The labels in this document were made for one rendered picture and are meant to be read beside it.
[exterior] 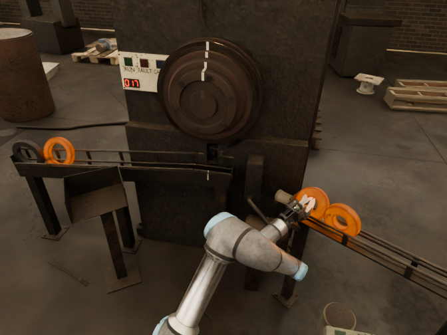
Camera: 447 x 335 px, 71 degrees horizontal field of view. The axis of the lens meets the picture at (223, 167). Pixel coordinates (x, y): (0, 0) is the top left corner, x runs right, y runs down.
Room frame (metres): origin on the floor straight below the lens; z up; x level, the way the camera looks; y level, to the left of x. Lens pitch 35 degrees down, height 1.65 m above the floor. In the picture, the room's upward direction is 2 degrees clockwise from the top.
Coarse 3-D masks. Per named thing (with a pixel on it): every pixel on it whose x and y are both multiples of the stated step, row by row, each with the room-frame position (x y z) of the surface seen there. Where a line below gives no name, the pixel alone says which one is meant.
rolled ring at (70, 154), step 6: (54, 138) 1.54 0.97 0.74; (60, 138) 1.54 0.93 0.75; (48, 144) 1.54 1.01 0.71; (54, 144) 1.56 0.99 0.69; (66, 144) 1.52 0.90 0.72; (48, 150) 1.53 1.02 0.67; (66, 150) 1.51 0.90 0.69; (72, 150) 1.51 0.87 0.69; (48, 156) 1.51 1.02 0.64; (72, 156) 1.49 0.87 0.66; (48, 162) 1.50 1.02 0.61; (54, 162) 1.49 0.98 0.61; (66, 162) 1.48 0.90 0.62; (72, 162) 1.49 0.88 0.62
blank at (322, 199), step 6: (300, 192) 1.14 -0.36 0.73; (306, 192) 1.12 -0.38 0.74; (312, 192) 1.11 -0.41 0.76; (318, 192) 1.09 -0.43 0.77; (324, 192) 1.10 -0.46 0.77; (300, 198) 1.12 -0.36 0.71; (318, 198) 1.08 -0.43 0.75; (324, 198) 1.06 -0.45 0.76; (318, 204) 1.06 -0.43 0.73; (324, 204) 1.05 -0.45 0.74; (318, 210) 1.04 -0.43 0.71; (324, 210) 1.03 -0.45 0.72; (318, 216) 1.03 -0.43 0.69
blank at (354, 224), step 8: (328, 208) 1.00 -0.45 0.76; (336, 208) 0.98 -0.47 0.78; (344, 208) 0.96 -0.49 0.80; (328, 216) 0.99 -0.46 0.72; (336, 216) 1.00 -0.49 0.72; (344, 216) 0.95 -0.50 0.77; (352, 216) 0.93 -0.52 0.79; (336, 224) 0.97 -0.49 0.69; (352, 224) 0.92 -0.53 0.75; (360, 224) 0.92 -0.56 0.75; (352, 232) 0.91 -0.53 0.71
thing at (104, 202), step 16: (64, 176) 1.22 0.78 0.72; (80, 176) 1.25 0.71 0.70; (96, 176) 1.28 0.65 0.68; (112, 176) 1.31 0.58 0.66; (64, 192) 1.10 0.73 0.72; (80, 192) 1.24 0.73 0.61; (96, 192) 1.25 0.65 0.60; (112, 192) 1.25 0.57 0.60; (80, 208) 1.14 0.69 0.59; (96, 208) 1.13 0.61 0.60; (112, 208) 1.13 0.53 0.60; (112, 224) 1.17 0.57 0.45; (112, 240) 1.16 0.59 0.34; (112, 256) 1.15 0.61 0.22; (112, 272) 1.20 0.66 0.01; (128, 272) 1.20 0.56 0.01; (112, 288) 1.09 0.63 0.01
